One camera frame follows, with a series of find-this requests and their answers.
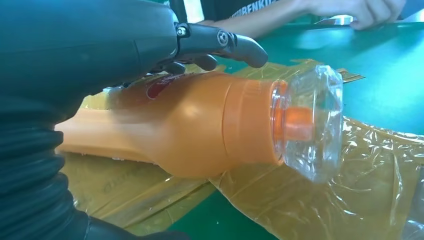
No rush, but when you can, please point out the person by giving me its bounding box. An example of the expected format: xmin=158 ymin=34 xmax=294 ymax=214
xmin=198 ymin=0 xmax=407 ymax=39

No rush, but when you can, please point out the orange detergent bottle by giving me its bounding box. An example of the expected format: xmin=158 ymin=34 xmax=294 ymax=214
xmin=54 ymin=64 xmax=344 ymax=184

